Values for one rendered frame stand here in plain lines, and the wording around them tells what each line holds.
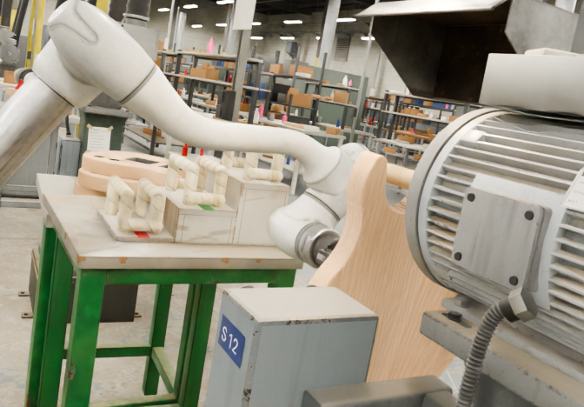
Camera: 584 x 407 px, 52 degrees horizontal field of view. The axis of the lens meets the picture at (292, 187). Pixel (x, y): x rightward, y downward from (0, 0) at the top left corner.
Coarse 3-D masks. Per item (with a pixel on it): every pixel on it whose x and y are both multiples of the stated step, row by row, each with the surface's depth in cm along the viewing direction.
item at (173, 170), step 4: (172, 164) 169; (168, 168) 170; (172, 168) 169; (176, 168) 169; (168, 172) 170; (172, 172) 169; (176, 172) 170; (168, 176) 170; (172, 176) 169; (176, 176) 170; (168, 180) 170; (172, 180) 170; (176, 180) 171; (168, 184) 170; (172, 184) 170; (176, 184) 171; (168, 188) 170; (172, 188) 170
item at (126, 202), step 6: (120, 198) 149; (126, 198) 148; (132, 198) 149; (120, 204) 149; (126, 204) 148; (132, 204) 150; (120, 210) 149; (126, 210) 148; (120, 216) 149; (126, 216) 149
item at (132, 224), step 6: (120, 222) 148; (126, 222) 148; (132, 222) 149; (138, 222) 150; (144, 222) 150; (150, 222) 151; (156, 222) 152; (120, 228) 148; (126, 228) 148; (132, 228) 149; (138, 228) 150; (144, 228) 150; (150, 228) 151; (156, 228) 152; (162, 228) 153
